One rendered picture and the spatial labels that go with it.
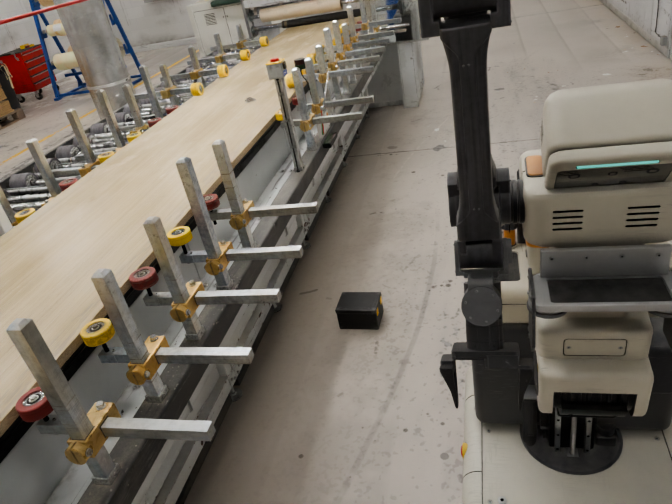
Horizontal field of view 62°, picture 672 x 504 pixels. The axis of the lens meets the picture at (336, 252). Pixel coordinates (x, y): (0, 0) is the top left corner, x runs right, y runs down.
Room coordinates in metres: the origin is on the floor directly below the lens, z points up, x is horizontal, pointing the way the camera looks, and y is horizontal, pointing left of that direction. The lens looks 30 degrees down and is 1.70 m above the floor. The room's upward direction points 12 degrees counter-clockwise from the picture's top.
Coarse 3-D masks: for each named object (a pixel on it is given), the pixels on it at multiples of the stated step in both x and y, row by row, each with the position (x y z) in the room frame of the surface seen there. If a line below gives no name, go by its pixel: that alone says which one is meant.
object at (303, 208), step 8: (256, 208) 1.89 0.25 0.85; (264, 208) 1.88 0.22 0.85; (272, 208) 1.86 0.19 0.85; (280, 208) 1.85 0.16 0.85; (288, 208) 1.84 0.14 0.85; (296, 208) 1.83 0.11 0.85; (304, 208) 1.82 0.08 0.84; (312, 208) 1.81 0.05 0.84; (216, 216) 1.93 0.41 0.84; (224, 216) 1.92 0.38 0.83; (256, 216) 1.88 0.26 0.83; (264, 216) 1.87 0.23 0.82
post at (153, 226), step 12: (144, 228) 1.39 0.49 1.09; (156, 228) 1.38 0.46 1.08; (156, 240) 1.38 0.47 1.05; (168, 240) 1.41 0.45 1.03; (156, 252) 1.38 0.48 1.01; (168, 252) 1.39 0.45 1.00; (168, 264) 1.38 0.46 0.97; (168, 276) 1.38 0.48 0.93; (180, 276) 1.40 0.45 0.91; (168, 288) 1.39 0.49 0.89; (180, 288) 1.38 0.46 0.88; (180, 300) 1.38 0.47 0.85; (192, 324) 1.38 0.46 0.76
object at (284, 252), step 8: (248, 248) 1.65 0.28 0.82; (256, 248) 1.64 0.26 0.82; (264, 248) 1.63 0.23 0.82; (272, 248) 1.62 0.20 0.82; (280, 248) 1.61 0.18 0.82; (288, 248) 1.60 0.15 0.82; (296, 248) 1.59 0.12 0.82; (184, 256) 1.70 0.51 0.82; (192, 256) 1.69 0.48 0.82; (200, 256) 1.68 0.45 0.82; (232, 256) 1.64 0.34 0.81; (240, 256) 1.64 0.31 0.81; (248, 256) 1.63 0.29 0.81; (256, 256) 1.62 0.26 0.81; (264, 256) 1.61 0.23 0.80; (272, 256) 1.60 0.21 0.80; (280, 256) 1.59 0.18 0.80; (288, 256) 1.59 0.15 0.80; (296, 256) 1.58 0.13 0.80
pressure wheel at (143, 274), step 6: (138, 270) 1.50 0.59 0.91; (144, 270) 1.49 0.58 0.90; (150, 270) 1.48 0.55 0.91; (132, 276) 1.47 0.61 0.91; (138, 276) 1.47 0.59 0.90; (144, 276) 1.45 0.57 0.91; (150, 276) 1.45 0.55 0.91; (156, 276) 1.47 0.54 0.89; (132, 282) 1.44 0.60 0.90; (138, 282) 1.43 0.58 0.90; (144, 282) 1.44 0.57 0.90; (150, 282) 1.44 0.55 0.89; (156, 282) 1.46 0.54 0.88; (138, 288) 1.44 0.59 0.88; (144, 288) 1.43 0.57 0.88; (150, 294) 1.47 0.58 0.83
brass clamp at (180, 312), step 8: (192, 288) 1.45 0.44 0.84; (200, 288) 1.46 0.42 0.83; (192, 296) 1.41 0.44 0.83; (176, 304) 1.38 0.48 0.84; (184, 304) 1.37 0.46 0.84; (192, 304) 1.39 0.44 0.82; (176, 312) 1.35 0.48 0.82; (184, 312) 1.35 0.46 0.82; (192, 312) 1.38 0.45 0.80; (176, 320) 1.36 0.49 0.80; (184, 320) 1.35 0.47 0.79
